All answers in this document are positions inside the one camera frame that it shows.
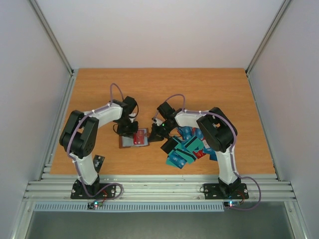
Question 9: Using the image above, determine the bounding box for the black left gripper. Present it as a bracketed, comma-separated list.
[117, 118, 140, 138]

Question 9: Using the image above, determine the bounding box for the brown leather card holder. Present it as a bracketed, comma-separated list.
[119, 128, 150, 148]

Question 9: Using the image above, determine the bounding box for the red VIP card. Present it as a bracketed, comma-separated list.
[133, 128, 148, 146]

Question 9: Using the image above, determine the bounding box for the blue VIP chip card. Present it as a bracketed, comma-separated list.
[166, 152, 187, 169]

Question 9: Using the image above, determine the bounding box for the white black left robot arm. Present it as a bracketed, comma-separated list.
[59, 96, 139, 199]

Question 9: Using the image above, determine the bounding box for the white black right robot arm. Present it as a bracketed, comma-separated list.
[148, 102, 241, 198]

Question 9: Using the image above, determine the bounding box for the black magnetic stripe card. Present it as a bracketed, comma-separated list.
[160, 137, 178, 155]

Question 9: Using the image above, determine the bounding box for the blue logo card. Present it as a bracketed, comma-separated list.
[177, 126, 195, 140]

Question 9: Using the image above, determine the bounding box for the teal magnetic stripe card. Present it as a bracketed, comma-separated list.
[184, 136, 203, 152]

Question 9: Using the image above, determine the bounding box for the black VIP card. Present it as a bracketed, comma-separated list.
[93, 155, 105, 173]

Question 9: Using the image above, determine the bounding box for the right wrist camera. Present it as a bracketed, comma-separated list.
[152, 118, 163, 126]

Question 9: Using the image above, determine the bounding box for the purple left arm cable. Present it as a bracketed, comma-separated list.
[67, 83, 124, 200]

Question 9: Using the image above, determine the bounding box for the aluminium left corner post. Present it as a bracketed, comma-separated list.
[27, 0, 75, 77]

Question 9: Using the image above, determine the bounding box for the aluminium corner post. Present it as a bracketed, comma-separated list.
[245, 0, 293, 76]
[27, 0, 75, 77]

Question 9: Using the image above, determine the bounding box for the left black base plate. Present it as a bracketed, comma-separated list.
[70, 180, 117, 200]

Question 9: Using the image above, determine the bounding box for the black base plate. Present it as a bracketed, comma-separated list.
[200, 183, 249, 200]
[70, 180, 117, 200]

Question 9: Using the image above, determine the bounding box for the aluminium front rail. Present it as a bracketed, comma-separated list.
[23, 174, 296, 202]

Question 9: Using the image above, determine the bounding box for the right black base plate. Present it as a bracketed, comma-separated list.
[200, 183, 249, 200]

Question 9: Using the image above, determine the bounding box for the slotted grey cable duct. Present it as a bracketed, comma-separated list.
[33, 202, 224, 213]

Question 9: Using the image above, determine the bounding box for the aluminium right corner post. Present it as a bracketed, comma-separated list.
[245, 0, 293, 76]

